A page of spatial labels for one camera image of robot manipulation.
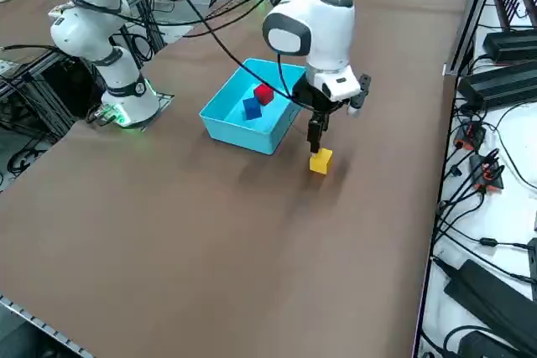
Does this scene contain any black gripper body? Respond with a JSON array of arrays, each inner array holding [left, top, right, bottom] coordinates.
[[292, 79, 352, 115]]

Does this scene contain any yellow cube block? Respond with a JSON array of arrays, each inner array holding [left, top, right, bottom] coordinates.
[[309, 148, 335, 176]]

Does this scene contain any red cube block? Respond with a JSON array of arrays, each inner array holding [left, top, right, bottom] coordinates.
[[253, 84, 275, 106]]

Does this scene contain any blue cube block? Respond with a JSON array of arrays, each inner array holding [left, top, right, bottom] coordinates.
[[242, 96, 263, 121]]

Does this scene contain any cyan plastic box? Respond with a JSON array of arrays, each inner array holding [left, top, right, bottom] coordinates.
[[198, 58, 307, 157]]

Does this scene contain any orange black connector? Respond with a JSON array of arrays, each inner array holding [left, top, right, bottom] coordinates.
[[468, 154, 505, 192], [455, 121, 487, 150]]

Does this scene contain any dark brown rack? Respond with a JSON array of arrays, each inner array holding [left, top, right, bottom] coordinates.
[[493, 0, 537, 29]]

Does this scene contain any long black power adapter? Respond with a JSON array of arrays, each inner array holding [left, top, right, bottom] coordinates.
[[443, 259, 537, 355]]

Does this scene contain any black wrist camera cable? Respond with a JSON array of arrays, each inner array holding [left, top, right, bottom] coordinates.
[[165, 0, 297, 101]]

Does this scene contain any aluminium table edge rail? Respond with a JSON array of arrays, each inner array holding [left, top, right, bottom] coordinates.
[[0, 293, 92, 358], [443, 0, 504, 77]]

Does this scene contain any black aluminium frame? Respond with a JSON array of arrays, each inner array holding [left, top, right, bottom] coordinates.
[[0, 45, 106, 143]]

